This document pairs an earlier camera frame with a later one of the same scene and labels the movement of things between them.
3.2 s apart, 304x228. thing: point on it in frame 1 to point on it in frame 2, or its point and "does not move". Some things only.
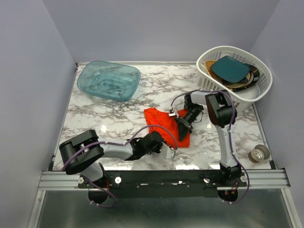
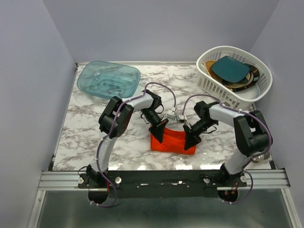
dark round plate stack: [253, 78] does not move
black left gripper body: [156, 149] to [153, 118]
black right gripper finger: [183, 131] to [190, 140]
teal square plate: [231, 69] does not move
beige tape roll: [260, 153] does not move
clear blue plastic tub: [113, 80] does not move
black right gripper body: [190, 116] to [198, 128]
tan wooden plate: [209, 64] does not move
